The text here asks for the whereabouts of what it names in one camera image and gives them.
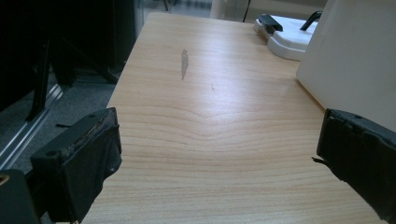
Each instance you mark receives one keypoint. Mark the black metal stand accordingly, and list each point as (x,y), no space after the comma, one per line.
(42,77)

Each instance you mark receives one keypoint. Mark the white box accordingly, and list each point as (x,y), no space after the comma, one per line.
(355,59)

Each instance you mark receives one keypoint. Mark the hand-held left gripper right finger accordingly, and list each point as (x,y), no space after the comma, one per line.
(361,152)

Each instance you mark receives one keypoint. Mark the white power strip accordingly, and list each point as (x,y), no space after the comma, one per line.
(288,35)

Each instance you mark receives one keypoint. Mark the aluminium floor rail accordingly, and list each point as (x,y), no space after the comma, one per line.
(23,130)

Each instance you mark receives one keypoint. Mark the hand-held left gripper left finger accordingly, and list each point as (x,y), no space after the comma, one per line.
(84,165)

